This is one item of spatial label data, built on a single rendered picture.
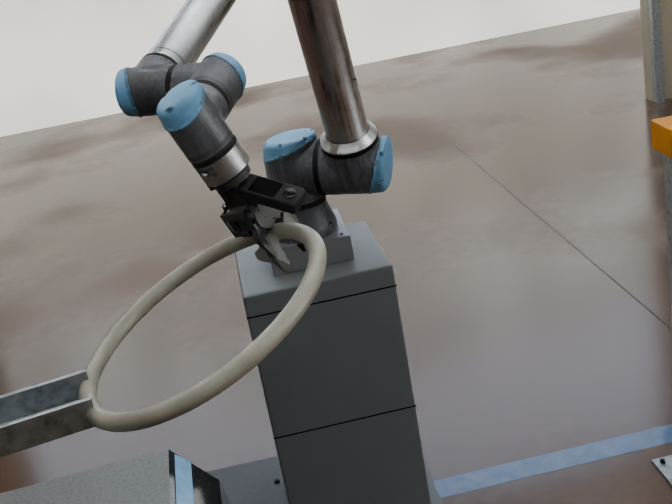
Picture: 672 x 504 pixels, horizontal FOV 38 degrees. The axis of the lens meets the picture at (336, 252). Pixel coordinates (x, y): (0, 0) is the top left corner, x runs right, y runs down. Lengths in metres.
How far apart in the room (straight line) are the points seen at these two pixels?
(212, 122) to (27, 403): 0.57
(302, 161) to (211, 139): 0.90
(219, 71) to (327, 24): 0.59
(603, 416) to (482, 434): 0.41
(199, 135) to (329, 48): 0.73
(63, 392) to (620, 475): 1.90
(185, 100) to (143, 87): 0.18
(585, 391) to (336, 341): 1.23
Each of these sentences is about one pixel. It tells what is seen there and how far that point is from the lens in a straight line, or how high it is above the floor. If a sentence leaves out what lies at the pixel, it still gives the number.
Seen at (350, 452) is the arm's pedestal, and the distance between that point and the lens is 2.77.
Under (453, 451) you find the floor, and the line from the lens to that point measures 3.31.
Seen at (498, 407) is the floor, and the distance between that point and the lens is 3.52.
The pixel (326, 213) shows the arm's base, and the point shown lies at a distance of 2.64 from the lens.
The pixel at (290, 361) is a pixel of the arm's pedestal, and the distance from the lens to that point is 2.62.
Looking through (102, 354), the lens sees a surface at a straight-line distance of 1.79.
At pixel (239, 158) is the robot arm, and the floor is 1.39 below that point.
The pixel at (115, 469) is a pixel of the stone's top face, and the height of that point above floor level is 0.80.
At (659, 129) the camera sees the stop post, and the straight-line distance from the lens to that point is 2.68.
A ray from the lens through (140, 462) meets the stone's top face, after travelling 2.02.
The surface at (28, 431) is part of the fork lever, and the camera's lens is 1.64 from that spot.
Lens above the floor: 1.80
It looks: 21 degrees down
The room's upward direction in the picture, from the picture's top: 10 degrees counter-clockwise
